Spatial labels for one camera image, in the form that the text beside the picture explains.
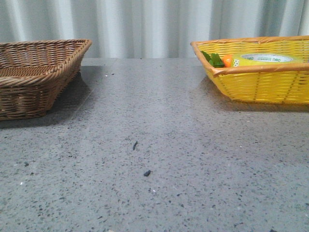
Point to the yellow wicker basket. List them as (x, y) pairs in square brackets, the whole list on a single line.
[(272, 83)]

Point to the yellow tape roll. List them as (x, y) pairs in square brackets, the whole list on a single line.
[(262, 59)]

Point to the orange toy carrot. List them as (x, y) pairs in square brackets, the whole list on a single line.
[(216, 61)]

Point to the brown wicker basket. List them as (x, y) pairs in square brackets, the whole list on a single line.
[(34, 73)]

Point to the white curtain backdrop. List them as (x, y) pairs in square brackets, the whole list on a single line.
[(149, 28)]

